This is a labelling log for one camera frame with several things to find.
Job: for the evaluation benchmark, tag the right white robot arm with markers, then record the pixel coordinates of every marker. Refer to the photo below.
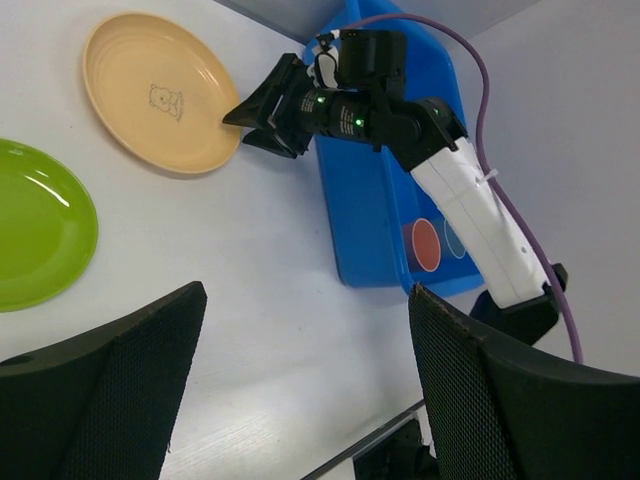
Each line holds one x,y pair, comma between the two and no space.
429,142

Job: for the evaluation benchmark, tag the green plastic plate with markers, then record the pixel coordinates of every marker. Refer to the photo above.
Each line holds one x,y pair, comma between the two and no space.
49,227

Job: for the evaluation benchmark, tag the blue plastic cup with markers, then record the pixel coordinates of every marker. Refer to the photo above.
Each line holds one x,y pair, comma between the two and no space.
456,248

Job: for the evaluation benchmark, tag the pink plastic cup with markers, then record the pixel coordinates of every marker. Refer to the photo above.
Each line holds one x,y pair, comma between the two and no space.
425,245

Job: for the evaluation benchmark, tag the beige plastic plate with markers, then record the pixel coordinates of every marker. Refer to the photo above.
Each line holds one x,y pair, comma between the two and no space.
161,93

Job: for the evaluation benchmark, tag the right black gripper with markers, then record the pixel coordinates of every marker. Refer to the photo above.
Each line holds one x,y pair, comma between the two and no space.
300,110

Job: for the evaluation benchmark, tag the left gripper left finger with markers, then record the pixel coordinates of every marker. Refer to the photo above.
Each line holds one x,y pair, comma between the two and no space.
102,404

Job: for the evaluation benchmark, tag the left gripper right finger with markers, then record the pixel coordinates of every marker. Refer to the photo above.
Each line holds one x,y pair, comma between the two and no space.
501,409

